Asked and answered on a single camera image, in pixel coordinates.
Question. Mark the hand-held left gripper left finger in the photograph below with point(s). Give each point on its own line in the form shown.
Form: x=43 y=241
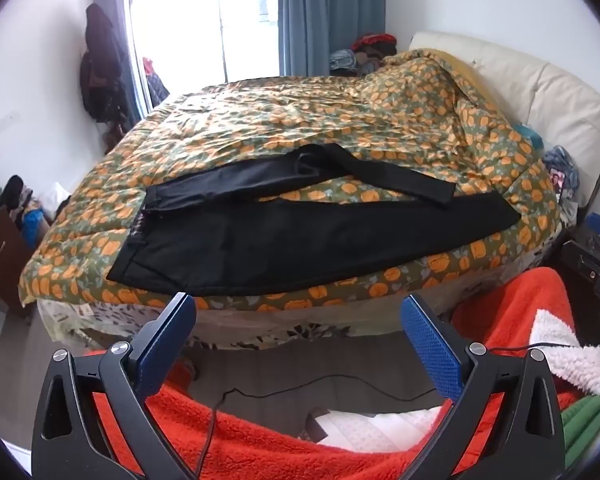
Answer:
x=167 y=345

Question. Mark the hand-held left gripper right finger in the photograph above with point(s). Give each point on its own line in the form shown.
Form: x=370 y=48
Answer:
x=430 y=350

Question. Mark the black pants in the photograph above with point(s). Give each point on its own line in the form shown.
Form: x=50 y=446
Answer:
x=300 y=240

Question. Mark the blue-grey bedside clothes pile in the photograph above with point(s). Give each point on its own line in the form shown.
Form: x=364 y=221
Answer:
x=562 y=172

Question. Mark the leaf-print bed sheet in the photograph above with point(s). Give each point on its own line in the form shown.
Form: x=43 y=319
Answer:
x=105 y=315

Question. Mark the white ribbed cloth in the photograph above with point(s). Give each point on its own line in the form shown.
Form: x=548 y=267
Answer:
x=375 y=425

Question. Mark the person's red fleece garment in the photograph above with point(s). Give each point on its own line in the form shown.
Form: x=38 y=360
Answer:
x=260 y=440

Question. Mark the cream padded headboard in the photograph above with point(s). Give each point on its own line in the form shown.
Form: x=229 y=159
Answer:
x=545 y=90

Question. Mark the brown wooden cabinet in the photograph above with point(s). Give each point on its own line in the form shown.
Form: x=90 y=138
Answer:
x=2 y=260

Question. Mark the clothes heap on cabinet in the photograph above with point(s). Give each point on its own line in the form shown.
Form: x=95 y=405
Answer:
x=25 y=205

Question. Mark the orange-print green quilt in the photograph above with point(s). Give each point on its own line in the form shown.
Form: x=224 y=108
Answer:
x=290 y=120

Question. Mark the red clothes by window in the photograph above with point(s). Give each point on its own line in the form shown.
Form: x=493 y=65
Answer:
x=152 y=80

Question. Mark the dark hanging coats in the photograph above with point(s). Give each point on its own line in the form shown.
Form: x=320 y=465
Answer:
x=102 y=80

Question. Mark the clothes pile by curtain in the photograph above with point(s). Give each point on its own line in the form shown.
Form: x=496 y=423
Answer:
x=362 y=55

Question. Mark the window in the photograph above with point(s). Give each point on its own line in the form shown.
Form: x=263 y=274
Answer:
x=200 y=25

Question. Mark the blue curtain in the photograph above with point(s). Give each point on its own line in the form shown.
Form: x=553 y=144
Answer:
x=325 y=15

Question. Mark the white wall switch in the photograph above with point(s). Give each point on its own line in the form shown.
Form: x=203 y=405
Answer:
x=5 y=122

